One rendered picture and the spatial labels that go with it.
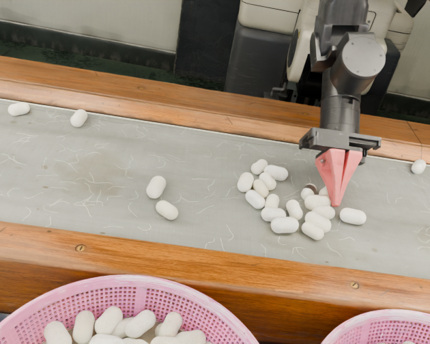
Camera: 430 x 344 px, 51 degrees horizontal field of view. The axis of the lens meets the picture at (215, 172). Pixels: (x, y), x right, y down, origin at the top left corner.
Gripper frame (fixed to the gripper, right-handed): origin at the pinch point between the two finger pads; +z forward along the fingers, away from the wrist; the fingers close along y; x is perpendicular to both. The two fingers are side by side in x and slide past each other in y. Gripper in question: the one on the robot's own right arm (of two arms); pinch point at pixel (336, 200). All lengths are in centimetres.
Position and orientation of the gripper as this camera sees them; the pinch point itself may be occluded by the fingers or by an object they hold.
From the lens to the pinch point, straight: 65.8
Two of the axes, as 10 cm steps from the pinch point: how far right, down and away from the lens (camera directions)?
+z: -1.1, 9.6, -2.4
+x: -1.2, 2.3, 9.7
